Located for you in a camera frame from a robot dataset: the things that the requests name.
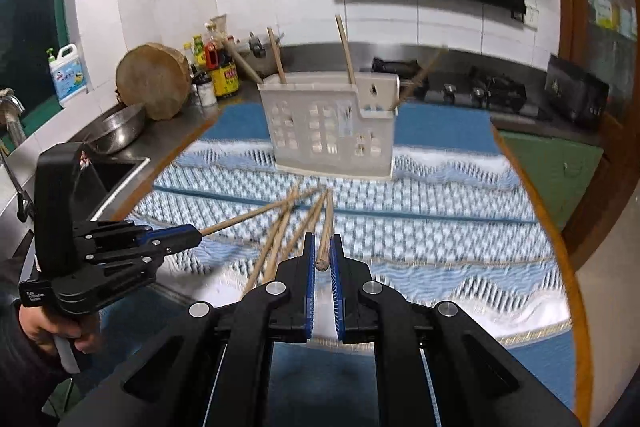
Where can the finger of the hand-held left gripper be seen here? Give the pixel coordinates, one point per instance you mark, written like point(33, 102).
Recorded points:
point(170, 232)
point(175, 244)

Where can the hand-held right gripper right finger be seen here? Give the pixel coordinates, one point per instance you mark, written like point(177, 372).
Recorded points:
point(336, 287)

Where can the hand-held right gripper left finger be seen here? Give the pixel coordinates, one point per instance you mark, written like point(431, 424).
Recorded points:
point(310, 287)

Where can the tan wooden chopstick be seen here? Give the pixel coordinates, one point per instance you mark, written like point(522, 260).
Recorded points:
point(250, 216)
point(420, 77)
point(326, 232)
point(276, 57)
point(345, 49)
point(242, 59)

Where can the pile of wooden chopsticks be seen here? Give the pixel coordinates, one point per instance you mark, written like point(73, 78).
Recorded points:
point(277, 232)

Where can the white plastic utensil holder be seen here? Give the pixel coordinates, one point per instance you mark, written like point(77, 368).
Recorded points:
point(300, 91)

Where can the person's left forearm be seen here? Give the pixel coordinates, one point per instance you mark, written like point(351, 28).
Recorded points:
point(20, 372)

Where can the person's left hand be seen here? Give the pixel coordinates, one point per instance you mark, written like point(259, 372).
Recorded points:
point(45, 329)

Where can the black kitchen sink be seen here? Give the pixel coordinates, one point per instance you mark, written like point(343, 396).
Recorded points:
point(117, 182)

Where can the steel colander bowl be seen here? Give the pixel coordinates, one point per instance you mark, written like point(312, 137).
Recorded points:
point(115, 127)

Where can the steel kitchen faucet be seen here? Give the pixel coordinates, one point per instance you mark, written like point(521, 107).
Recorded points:
point(10, 117)

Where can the blue patterned woven mat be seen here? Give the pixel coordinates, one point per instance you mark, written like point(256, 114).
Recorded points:
point(450, 257)
point(440, 127)

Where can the white detergent bottle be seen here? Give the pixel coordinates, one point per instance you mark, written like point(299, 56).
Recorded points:
point(70, 79)

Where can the white shaker jar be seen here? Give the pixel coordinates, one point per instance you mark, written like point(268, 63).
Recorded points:
point(206, 94)

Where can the round wooden chopping board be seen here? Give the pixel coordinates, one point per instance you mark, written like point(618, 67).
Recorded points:
point(150, 79)

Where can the dark soy sauce bottle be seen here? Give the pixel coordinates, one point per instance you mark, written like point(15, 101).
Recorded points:
point(225, 79)

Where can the red cap sauce bottle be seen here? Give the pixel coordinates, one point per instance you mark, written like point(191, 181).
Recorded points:
point(209, 54)

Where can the yellow seasoning bottle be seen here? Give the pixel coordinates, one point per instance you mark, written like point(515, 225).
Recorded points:
point(198, 49)

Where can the steel pressure cooker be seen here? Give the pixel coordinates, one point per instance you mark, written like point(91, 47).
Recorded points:
point(256, 47)

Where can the beige paper packet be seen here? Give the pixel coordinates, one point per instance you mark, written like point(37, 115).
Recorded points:
point(218, 27)

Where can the green drawer cabinet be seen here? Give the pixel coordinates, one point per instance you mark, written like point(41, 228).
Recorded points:
point(550, 167)

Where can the black gas stove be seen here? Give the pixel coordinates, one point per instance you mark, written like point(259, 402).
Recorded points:
point(495, 89)

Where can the black countertop appliance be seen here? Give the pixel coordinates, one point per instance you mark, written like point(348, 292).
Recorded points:
point(575, 92)

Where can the wooden glass door cabinet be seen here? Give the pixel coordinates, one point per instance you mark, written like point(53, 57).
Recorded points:
point(565, 7)

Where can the dark window green frame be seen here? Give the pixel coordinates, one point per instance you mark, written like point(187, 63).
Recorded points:
point(30, 32)

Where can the white wall outlet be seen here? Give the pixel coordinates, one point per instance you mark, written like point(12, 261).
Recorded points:
point(531, 17)

